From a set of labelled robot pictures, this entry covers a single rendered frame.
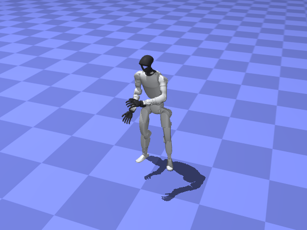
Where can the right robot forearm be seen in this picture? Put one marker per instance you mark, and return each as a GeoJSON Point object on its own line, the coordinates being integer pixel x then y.
{"type": "Point", "coordinates": [135, 96]}

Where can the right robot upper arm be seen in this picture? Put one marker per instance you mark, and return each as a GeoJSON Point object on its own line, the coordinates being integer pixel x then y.
{"type": "Point", "coordinates": [138, 83]}

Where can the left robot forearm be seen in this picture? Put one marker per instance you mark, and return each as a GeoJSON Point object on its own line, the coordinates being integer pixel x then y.
{"type": "Point", "coordinates": [155, 100]}

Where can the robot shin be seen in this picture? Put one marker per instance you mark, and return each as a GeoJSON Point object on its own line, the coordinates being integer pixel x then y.
{"type": "Point", "coordinates": [168, 148]}
{"type": "Point", "coordinates": [144, 143]}

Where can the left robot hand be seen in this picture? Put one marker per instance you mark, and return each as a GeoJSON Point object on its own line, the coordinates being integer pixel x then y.
{"type": "Point", "coordinates": [135, 103]}

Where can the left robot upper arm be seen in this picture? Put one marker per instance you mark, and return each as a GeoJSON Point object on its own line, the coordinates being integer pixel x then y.
{"type": "Point", "coordinates": [163, 85]}

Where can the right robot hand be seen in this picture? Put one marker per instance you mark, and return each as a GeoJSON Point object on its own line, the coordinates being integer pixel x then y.
{"type": "Point", "coordinates": [128, 115]}

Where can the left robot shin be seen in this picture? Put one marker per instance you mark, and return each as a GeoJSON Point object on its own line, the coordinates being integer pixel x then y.
{"type": "Point", "coordinates": [168, 148]}

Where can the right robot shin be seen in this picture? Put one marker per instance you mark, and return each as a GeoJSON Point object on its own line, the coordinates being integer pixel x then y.
{"type": "Point", "coordinates": [144, 143]}

